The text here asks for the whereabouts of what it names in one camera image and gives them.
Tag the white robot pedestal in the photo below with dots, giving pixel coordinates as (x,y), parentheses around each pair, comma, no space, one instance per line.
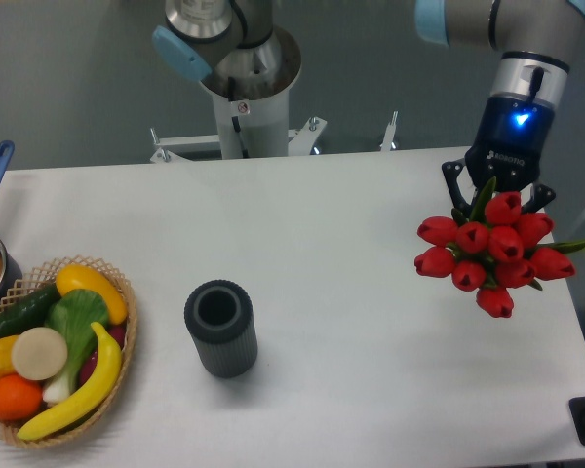
(250,94)

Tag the yellow squash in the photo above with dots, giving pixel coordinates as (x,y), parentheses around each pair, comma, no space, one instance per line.
(80,277)

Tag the green cucumber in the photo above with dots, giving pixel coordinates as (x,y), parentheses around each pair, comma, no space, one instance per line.
(29,312)

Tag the red tulip bouquet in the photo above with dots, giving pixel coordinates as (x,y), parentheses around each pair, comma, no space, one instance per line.
(494,249)

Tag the dark red vegetable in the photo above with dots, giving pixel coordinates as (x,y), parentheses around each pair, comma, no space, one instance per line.
(119,334)

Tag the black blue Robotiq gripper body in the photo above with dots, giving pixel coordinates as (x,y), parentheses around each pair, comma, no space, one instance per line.
(509,143)

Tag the green bok choy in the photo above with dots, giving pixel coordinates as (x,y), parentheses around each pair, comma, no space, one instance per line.
(71,317)

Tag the orange fruit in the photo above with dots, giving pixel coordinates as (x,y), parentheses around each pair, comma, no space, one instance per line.
(19,398)

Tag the white metal base frame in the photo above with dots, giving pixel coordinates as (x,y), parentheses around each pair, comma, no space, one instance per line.
(302,142)

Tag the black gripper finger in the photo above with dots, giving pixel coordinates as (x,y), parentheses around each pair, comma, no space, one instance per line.
(451,171)
(541,196)

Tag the dark grey ribbed vase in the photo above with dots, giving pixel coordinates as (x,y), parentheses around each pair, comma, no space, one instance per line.
(219,316)

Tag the woven wicker basket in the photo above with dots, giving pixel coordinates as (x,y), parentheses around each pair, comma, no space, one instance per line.
(41,276)

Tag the beige round disc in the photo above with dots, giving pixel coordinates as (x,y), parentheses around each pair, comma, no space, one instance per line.
(39,354)

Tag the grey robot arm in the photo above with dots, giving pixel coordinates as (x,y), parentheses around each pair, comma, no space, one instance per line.
(537,41)

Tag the yellow banana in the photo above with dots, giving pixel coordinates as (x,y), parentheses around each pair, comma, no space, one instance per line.
(86,398)

